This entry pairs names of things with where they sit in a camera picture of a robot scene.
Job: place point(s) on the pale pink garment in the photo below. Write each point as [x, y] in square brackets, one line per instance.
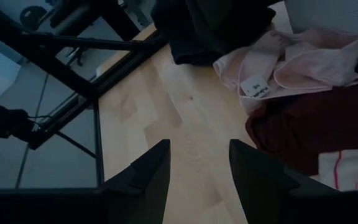
[315, 65]

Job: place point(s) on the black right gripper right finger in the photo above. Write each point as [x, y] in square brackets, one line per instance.
[269, 199]

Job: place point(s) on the dark red garment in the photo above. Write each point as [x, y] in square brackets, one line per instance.
[322, 121]

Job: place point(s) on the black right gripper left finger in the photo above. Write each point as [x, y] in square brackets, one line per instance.
[141, 202]

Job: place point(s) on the black garment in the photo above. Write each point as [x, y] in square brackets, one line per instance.
[210, 28]

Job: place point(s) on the white cloth with red stripes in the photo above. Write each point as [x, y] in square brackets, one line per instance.
[350, 169]

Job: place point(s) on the white woven plastic laundry basket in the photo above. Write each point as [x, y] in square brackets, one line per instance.
[337, 15]

